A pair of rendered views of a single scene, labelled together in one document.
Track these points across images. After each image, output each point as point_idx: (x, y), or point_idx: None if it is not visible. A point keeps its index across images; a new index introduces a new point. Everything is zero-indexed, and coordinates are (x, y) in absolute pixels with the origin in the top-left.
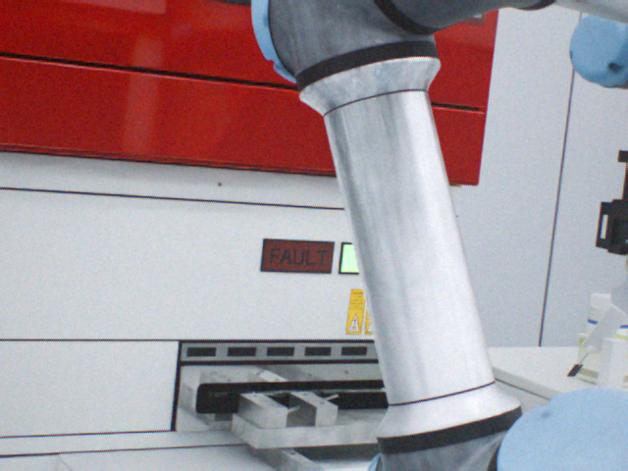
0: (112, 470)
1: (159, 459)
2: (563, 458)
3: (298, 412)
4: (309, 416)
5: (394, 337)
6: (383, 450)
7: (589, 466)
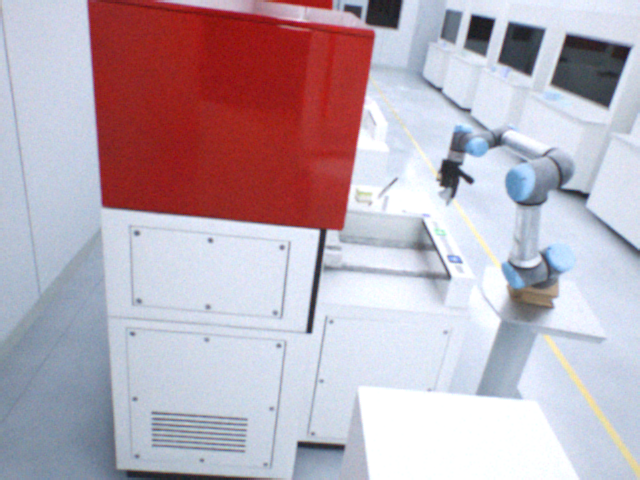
0: (333, 297)
1: (323, 285)
2: (565, 259)
3: (329, 249)
4: (337, 249)
5: (533, 248)
6: (525, 269)
7: (571, 259)
